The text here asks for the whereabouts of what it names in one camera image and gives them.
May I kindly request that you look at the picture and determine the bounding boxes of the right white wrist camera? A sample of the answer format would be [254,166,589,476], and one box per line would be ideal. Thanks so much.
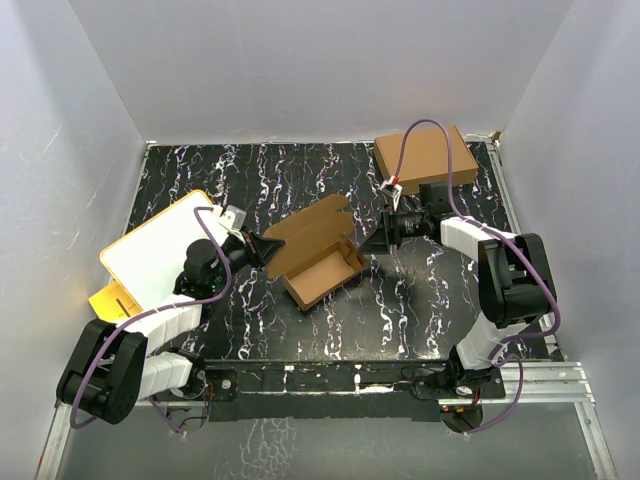
[379,175,402,212]

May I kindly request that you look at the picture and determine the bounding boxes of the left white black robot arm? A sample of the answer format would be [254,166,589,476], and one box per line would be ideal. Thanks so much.
[56,230,286,429]

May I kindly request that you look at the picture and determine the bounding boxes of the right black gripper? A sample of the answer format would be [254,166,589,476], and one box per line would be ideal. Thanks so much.
[357,203,430,254]

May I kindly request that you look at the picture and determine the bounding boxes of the aluminium frame rail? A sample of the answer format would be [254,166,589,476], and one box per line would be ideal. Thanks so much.
[38,361,617,479]

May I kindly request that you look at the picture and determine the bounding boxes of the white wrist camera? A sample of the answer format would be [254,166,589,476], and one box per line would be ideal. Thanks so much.
[218,205,246,237]
[379,175,402,212]

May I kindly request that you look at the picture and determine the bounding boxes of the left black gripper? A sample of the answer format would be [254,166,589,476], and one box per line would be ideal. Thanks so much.
[209,226,286,289]

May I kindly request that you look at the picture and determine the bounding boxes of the yellow flat board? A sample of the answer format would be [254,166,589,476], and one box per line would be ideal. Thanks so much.
[88,281,142,322]

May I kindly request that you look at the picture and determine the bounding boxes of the closed brown cardboard box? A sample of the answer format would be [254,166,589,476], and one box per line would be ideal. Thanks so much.
[373,125,478,195]

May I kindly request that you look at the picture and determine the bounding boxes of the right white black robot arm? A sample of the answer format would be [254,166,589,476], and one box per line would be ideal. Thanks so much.
[359,177,556,397]

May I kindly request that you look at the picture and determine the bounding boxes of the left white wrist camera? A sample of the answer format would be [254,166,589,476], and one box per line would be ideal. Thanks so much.
[218,205,246,237]

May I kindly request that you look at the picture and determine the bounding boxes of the white board yellow rim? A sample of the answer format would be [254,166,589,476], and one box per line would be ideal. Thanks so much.
[100,190,227,310]

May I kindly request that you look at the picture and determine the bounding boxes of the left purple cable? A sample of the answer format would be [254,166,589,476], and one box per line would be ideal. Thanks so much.
[69,206,236,436]

